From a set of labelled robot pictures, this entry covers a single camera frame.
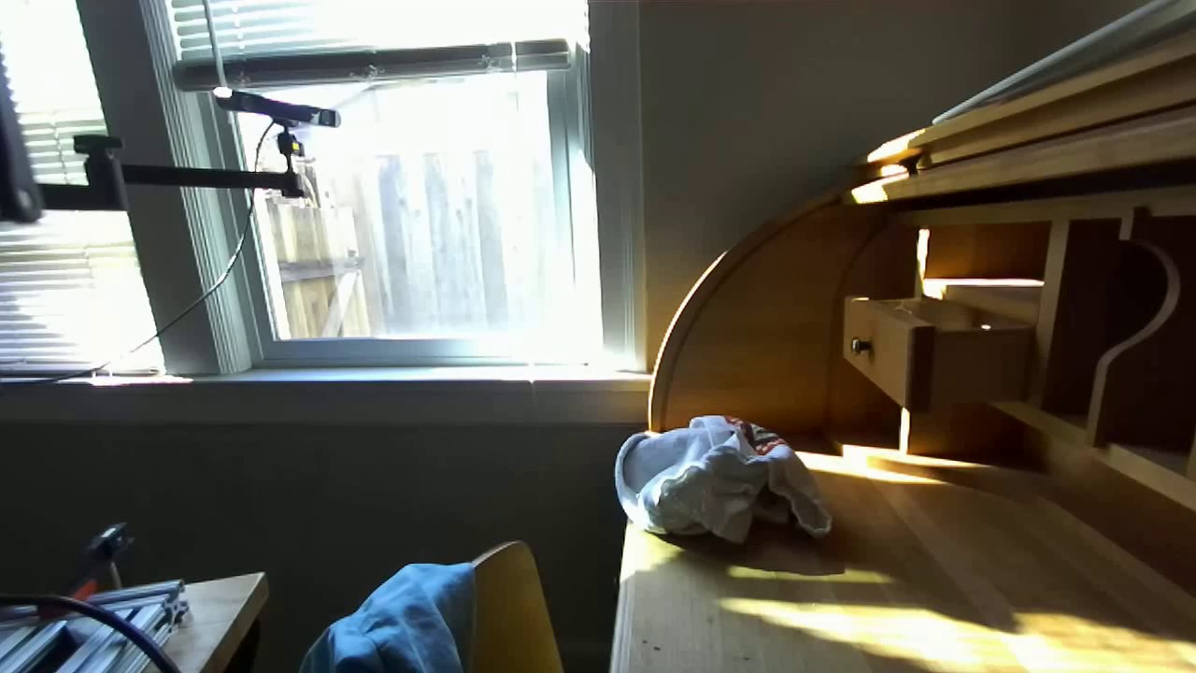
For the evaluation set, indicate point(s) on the small wooden side table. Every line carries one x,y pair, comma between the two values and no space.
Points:
162,627

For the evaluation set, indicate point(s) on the wooden roll-top desk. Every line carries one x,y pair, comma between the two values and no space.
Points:
1049,531

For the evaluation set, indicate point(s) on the light blue garment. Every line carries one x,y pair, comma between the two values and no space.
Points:
417,623

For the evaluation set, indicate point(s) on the small wooden desk drawer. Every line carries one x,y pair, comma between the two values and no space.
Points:
934,354

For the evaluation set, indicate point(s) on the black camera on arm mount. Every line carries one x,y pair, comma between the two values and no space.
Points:
110,173

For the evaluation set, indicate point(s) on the crumpled white cloth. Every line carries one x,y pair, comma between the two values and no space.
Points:
713,475

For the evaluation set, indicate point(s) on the yellow wooden chair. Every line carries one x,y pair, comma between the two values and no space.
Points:
514,629

